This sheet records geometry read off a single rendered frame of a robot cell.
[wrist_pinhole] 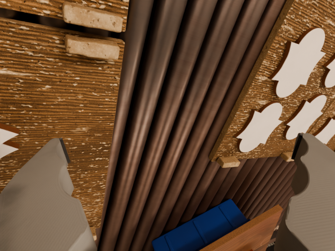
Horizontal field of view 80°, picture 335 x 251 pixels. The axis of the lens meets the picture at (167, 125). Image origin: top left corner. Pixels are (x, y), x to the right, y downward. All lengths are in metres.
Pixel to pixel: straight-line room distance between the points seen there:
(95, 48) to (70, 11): 0.04
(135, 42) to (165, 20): 0.05
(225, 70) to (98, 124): 0.25
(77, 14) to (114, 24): 0.04
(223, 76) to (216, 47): 0.07
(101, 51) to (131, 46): 0.06
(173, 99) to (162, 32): 0.12
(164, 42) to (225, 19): 0.11
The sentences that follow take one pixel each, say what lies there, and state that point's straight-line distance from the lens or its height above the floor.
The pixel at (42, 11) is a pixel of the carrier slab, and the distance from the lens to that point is 0.28.
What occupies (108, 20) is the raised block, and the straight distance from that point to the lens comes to 0.25.
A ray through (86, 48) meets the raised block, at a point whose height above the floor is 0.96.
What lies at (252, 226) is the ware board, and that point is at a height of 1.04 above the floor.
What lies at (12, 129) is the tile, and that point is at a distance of 0.28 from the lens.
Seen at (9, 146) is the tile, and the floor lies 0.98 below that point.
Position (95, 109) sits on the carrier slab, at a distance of 0.32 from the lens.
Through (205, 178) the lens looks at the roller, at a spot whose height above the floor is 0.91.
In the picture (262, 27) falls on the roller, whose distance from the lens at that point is 0.45.
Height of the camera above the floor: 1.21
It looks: 48 degrees down
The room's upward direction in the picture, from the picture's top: 144 degrees clockwise
